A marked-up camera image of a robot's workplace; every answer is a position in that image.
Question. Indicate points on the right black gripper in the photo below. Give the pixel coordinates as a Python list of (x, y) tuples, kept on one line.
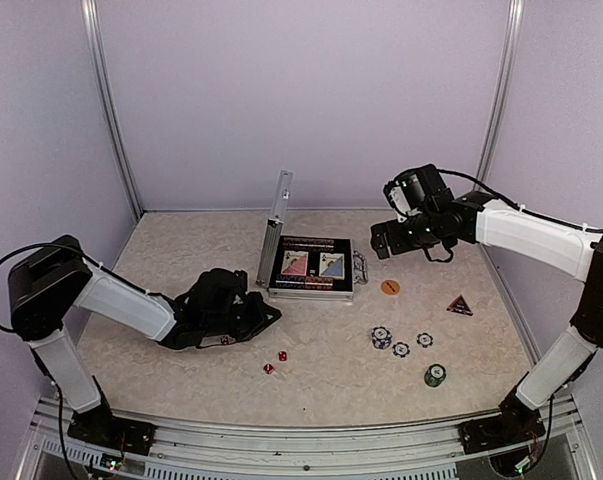
[(380, 239)]

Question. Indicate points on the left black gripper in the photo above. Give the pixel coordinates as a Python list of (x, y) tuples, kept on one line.
[(260, 311)]

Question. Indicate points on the aluminium poker case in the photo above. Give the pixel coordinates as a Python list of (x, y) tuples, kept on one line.
[(311, 286)]

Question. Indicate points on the black red triangular button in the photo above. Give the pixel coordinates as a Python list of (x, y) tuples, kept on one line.
[(460, 306)]

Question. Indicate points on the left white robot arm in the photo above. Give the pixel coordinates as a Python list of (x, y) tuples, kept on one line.
[(58, 276)]

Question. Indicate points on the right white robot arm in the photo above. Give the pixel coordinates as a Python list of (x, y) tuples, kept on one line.
[(479, 218)]

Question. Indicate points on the orange round button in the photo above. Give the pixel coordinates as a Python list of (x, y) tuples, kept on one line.
[(390, 287)]

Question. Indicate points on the blue card deck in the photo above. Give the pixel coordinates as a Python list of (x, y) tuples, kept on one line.
[(332, 265)]

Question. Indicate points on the red card deck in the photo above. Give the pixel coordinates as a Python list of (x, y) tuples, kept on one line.
[(294, 263)]

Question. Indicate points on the blue white chip stack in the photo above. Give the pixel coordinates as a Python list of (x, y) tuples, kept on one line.
[(381, 338)]

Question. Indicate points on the blue white poker chip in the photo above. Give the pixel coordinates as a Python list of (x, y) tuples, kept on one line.
[(425, 340), (400, 349)]

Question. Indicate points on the green chip stack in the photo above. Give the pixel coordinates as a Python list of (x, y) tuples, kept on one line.
[(435, 375)]

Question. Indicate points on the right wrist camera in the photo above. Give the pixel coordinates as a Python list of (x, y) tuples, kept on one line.
[(417, 190)]

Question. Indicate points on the front aluminium rail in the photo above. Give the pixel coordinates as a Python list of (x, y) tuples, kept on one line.
[(183, 449)]

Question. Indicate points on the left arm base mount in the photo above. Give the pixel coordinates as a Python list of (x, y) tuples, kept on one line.
[(104, 429)]

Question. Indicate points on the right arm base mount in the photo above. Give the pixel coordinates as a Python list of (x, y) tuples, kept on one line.
[(514, 423)]

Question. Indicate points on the right aluminium frame post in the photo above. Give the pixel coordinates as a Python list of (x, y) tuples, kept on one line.
[(507, 62)]

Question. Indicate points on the aluminium frame post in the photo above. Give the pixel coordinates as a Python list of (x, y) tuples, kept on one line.
[(92, 27), (507, 62)]

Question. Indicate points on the left aluminium frame post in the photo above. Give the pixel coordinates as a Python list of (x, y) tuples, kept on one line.
[(92, 27)]

